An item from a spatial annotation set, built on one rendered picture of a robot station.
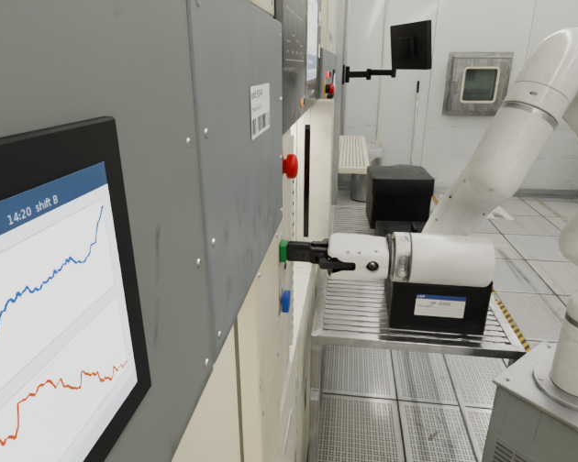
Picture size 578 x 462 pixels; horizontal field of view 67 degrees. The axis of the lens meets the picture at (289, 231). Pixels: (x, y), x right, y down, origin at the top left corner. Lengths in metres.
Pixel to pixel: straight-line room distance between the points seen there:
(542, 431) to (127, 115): 1.20
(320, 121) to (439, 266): 0.79
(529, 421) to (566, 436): 0.08
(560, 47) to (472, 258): 0.34
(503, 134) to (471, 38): 4.90
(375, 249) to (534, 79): 0.35
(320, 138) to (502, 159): 0.77
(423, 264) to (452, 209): 0.15
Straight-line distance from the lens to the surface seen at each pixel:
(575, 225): 1.13
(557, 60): 0.81
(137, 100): 0.22
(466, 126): 5.70
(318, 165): 1.43
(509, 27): 5.76
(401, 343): 1.34
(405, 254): 0.72
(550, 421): 1.27
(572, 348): 1.24
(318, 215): 1.48
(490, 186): 0.75
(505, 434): 1.36
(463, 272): 0.74
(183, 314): 0.28
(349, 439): 2.10
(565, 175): 6.19
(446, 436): 2.20
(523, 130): 0.77
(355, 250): 0.72
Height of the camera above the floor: 1.50
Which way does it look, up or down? 21 degrees down
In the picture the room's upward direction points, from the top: straight up
